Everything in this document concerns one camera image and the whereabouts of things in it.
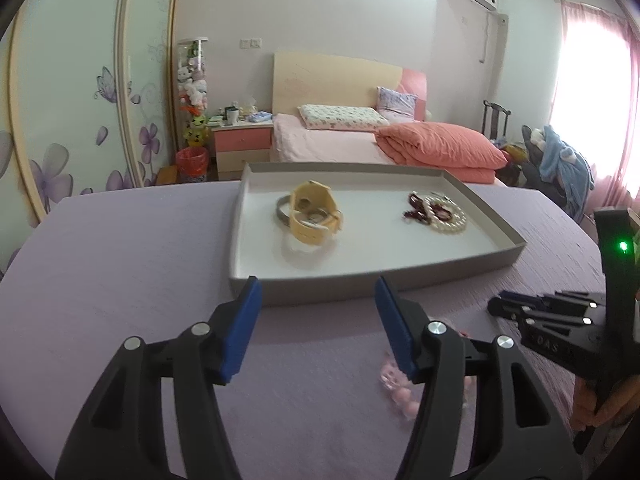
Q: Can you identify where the pink bed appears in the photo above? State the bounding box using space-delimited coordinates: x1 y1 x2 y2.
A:
270 112 508 186

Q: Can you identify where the yellow wristwatch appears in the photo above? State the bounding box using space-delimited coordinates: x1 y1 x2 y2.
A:
290 180 345 248

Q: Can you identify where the patterned white pillow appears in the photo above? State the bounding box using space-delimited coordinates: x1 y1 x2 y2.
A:
297 104 391 132

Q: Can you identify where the salmon duvet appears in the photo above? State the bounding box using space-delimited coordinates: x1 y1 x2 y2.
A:
375 121 509 171

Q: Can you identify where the grey cardboard tray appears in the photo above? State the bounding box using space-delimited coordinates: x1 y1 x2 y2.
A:
229 161 528 308

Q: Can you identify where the wide silver cuff bracelet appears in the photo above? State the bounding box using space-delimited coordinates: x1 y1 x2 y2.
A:
276 192 303 229

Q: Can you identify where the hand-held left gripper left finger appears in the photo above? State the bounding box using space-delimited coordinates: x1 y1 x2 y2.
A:
54 276 264 480

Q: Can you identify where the white pearl bracelet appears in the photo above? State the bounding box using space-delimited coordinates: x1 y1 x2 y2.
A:
424 197 468 235

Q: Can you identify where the pink curtain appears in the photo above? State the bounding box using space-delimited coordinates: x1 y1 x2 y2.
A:
550 0 640 221

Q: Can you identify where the dark wooden chair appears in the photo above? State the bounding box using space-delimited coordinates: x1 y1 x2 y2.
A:
482 100 512 141

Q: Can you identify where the pink bead bracelet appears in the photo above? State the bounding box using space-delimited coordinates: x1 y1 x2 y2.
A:
379 330 473 418

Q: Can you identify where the dark office chair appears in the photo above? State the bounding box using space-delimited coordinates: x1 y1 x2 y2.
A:
520 125 591 221

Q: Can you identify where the plush toy display tube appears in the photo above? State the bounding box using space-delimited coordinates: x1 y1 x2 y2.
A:
176 37 210 153

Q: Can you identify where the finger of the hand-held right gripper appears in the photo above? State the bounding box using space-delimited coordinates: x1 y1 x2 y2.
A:
487 296 607 331
499 290 609 311

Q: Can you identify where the lilac pillow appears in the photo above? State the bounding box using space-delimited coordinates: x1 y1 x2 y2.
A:
376 86 417 123

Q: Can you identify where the person's right hand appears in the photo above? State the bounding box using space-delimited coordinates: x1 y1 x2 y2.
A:
571 360 640 432

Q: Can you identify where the beige and pink headboard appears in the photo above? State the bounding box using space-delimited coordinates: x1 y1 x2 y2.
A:
272 50 428 123

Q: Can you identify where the red waste bin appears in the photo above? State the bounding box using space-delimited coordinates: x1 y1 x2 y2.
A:
175 146 208 183

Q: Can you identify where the flower print wardrobe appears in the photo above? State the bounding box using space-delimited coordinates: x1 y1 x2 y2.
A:
0 0 183 281

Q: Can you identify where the pink and beige nightstand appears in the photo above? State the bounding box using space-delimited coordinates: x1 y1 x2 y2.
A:
210 117 275 181

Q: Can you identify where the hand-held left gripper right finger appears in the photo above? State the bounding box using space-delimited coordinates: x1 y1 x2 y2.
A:
375 276 583 480

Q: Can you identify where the dark red bead bracelet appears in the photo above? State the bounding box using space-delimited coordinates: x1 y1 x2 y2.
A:
401 191 436 224

